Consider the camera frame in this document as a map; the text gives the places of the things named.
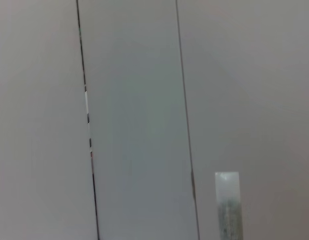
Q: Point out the grey glitter pen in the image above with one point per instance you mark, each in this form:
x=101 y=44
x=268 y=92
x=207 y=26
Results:
x=229 y=207

